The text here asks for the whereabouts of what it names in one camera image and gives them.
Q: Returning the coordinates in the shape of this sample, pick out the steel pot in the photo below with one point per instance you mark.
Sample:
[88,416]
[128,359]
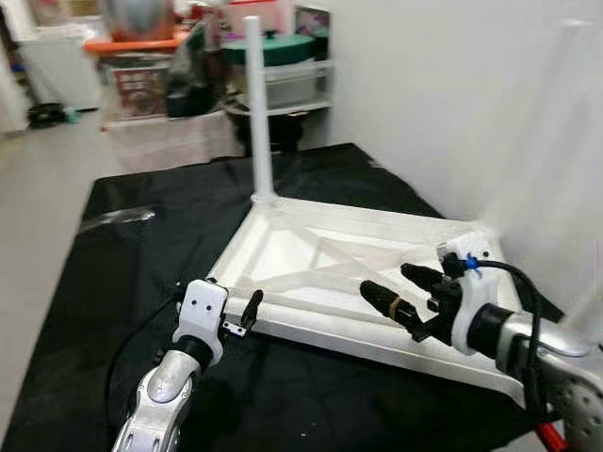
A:
[137,17]

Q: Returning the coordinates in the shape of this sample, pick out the black floor mop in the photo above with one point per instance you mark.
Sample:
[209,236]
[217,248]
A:
[47,115]

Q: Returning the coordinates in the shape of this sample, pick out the black table cloth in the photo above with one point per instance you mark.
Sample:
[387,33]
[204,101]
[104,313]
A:
[141,264]

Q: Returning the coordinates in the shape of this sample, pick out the green pot with lid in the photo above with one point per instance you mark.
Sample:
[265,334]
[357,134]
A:
[287,49]

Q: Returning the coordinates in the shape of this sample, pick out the white cabinet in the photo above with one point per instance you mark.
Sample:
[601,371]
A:
[61,66]

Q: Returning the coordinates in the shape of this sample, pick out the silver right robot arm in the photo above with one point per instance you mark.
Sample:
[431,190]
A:
[556,367]

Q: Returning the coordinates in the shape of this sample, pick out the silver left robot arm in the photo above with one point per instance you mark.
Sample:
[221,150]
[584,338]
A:
[160,395]

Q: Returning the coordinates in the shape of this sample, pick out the white plastic table top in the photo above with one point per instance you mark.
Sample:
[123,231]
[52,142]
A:
[311,254]

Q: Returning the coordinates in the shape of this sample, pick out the dark framed picture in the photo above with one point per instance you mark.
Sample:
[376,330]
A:
[313,24]

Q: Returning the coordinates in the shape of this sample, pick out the black round wok stand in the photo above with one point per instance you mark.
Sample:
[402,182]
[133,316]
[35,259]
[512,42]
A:
[287,127]

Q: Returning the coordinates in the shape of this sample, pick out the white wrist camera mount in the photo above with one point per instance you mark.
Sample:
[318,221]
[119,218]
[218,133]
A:
[466,259]
[203,315]

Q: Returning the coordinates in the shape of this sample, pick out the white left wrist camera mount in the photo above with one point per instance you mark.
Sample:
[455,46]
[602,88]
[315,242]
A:
[203,315]

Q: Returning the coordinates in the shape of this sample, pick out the clear plastic container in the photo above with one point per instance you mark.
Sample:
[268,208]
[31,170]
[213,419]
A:
[294,85]

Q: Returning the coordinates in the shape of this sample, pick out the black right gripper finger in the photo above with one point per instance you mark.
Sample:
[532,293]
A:
[391,301]
[422,276]

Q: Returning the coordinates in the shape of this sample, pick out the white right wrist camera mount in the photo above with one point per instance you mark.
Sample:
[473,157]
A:
[466,259]

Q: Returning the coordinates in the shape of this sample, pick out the black plastic bag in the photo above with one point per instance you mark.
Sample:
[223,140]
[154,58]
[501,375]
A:
[193,80]

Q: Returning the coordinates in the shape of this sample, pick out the crinkled clear tape strip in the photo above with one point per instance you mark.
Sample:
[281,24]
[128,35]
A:
[118,218]

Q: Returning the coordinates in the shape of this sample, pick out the bench with white lace cloth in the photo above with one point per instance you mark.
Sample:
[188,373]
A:
[174,141]

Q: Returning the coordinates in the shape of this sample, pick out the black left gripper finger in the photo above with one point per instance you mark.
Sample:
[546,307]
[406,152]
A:
[252,306]

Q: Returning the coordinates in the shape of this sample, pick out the yellow rubber band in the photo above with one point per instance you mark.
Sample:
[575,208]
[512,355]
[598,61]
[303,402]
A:
[403,308]

